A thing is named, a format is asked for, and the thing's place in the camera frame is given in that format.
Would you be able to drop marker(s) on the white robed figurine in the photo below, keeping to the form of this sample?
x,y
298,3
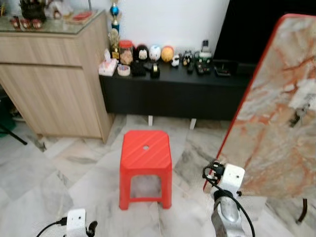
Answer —
x,y
60,7

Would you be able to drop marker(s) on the black wallet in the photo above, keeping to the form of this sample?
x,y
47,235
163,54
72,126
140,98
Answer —
x,y
138,69

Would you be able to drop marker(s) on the small gold trophy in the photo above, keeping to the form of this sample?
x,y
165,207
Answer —
x,y
114,44

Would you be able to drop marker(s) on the white adhesive wall hook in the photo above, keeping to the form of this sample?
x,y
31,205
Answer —
x,y
303,96

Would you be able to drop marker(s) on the small red cup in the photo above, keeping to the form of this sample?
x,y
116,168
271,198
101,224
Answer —
x,y
36,23
26,23
15,22

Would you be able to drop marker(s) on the clear jar red lid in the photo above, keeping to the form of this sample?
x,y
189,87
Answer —
x,y
126,53

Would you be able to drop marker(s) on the light wooden cabinet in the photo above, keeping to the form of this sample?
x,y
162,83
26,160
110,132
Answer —
x,y
54,89

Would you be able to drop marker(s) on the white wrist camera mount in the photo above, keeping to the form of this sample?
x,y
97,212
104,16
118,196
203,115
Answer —
x,y
76,222
232,177

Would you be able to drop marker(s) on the black television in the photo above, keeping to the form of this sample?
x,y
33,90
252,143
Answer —
x,y
242,29

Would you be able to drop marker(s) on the yellow bear plush toy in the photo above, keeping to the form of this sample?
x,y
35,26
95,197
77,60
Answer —
x,y
167,54

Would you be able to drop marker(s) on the green box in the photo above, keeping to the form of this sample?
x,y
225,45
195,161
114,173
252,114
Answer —
x,y
4,112

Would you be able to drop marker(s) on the white tape roll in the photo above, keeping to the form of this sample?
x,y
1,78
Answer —
x,y
123,70

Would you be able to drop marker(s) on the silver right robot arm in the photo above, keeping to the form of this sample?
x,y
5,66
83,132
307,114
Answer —
x,y
228,217

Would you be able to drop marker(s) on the small white panda figure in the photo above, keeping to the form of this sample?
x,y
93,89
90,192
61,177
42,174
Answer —
x,y
175,60

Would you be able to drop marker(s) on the flat red packet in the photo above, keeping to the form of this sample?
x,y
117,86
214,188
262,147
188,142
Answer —
x,y
82,16

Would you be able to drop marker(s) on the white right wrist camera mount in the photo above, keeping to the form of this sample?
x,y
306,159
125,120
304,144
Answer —
x,y
232,177

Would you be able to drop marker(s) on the white round plush toy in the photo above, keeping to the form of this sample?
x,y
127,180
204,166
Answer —
x,y
155,53

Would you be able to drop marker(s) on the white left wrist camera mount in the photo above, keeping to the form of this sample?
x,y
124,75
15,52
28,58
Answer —
x,y
76,222

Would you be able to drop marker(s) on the white patterned tissue box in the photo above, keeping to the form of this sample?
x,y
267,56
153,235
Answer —
x,y
107,65

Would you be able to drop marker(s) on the black tripod stand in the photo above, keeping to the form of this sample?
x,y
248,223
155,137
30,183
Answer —
x,y
14,135

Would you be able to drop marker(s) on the tall blue gold trophy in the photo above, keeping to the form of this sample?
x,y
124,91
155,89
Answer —
x,y
115,12

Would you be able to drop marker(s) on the black low tv console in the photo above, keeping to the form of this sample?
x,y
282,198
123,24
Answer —
x,y
173,96

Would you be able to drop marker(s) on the red plastic stool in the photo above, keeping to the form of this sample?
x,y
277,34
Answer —
x,y
146,158

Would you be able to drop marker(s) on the slim black remote control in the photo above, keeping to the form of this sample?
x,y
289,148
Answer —
x,y
190,68

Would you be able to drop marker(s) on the wide black remote control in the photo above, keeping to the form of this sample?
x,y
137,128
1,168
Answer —
x,y
203,69

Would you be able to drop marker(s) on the black mouse plush toy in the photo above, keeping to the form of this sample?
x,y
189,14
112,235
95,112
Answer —
x,y
141,53

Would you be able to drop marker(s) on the small black cartoon figure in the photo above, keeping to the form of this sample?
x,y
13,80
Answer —
x,y
187,58

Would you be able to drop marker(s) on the black iron teapot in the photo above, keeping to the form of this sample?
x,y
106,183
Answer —
x,y
32,10

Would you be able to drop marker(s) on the black tape dispenser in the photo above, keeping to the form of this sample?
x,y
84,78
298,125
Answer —
x,y
154,71

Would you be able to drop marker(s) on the marble table red edge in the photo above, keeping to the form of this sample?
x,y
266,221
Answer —
x,y
276,138

